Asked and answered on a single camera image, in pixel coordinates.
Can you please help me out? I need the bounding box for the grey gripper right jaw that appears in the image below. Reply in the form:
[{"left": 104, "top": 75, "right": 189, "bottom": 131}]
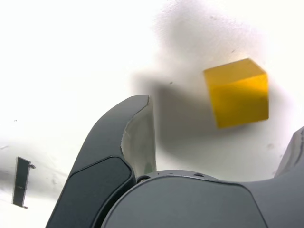
[{"left": 102, "top": 125, "right": 304, "bottom": 228}]

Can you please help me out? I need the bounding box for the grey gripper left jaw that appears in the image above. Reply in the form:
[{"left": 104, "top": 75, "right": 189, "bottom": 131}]
[{"left": 45, "top": 94, "right": 158, "bottom": 228}]

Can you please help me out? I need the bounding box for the yellow cube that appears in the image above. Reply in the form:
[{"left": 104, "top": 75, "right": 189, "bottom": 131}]
[{"left": 203, "top": 57, "right": 270, "bottom": 129}]

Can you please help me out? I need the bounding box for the black tape strip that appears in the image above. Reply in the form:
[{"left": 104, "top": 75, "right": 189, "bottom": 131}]
[{"left": 11, "top": 156, "right": 32, "bottom": 208}]

